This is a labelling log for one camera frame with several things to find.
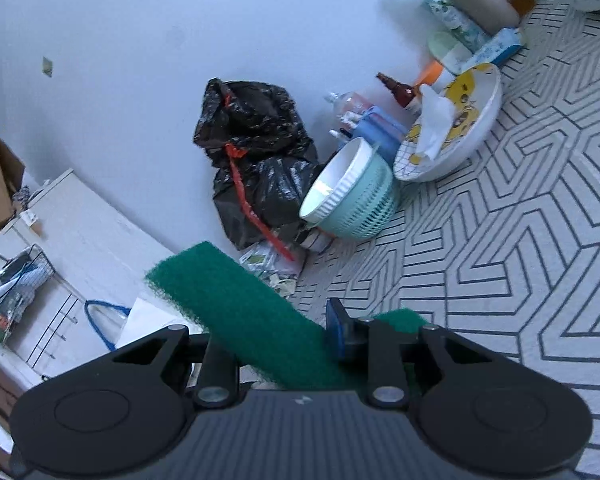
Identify green scouring pad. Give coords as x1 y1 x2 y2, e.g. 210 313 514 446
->
144 240 430 392

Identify white ribbed bowl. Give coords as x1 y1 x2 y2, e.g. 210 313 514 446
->
299 138 376 224

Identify small white black jar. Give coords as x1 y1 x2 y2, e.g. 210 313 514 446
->
300 228 334 254

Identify crumpled wrappers pile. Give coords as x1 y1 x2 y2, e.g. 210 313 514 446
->
239 242 306 299

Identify teal colander basket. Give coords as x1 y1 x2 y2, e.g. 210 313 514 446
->
317 160 400 240

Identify blue organizer holder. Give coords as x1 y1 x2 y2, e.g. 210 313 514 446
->
339 106 407 166

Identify black garbage bag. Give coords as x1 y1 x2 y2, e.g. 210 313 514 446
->
193 78 323 250

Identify white tissue paper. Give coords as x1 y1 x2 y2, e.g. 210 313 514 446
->
415 84 455 160

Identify brown glass bottle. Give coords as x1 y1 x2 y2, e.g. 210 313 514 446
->
376 72 418 110

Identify cartoon printed plate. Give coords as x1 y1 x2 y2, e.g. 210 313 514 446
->
393 63 503 182

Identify orange lid jar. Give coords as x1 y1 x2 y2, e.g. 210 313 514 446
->
414 60 456 96

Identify light green tube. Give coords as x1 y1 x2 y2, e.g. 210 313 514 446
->
427 30 472 75

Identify blue wet wipes pack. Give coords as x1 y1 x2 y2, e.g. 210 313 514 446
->
463 28 524 70

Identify teal spray bottle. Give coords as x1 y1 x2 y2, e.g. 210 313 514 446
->
417 0 491 52

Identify white tote bag blue handles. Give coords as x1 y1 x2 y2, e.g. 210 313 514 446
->
84 297 202 351

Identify wire wall rack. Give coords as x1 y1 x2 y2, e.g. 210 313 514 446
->
0 244 55 344

